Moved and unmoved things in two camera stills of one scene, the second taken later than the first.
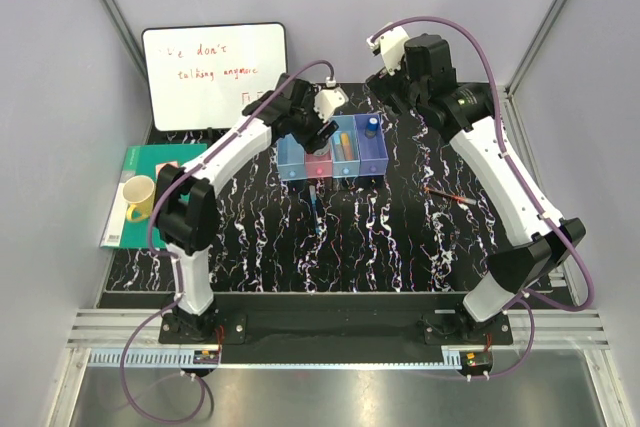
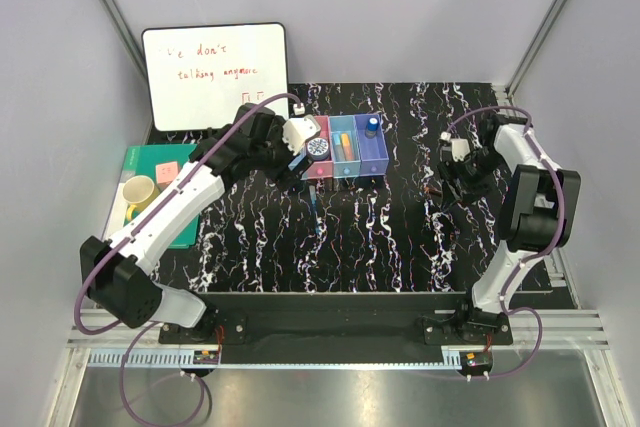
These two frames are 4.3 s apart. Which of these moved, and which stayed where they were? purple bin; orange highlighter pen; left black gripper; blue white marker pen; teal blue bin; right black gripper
Moved: right black gripper; left black gripper
Stayed: purple bin; teal blue bin; blue white marker pen; orange highlighter pen
